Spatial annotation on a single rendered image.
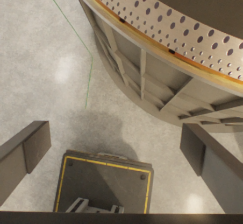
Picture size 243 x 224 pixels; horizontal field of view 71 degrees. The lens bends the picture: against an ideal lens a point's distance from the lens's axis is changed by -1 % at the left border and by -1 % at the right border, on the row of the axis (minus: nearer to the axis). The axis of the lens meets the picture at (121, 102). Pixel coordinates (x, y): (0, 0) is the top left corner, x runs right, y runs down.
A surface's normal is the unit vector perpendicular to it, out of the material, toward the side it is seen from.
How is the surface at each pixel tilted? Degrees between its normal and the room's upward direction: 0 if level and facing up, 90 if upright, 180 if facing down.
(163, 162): 0
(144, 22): 43
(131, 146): 0
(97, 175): 0
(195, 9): 62
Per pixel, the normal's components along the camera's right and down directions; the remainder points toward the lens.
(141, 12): -0.51, 0.43
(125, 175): -0.11, -0.14
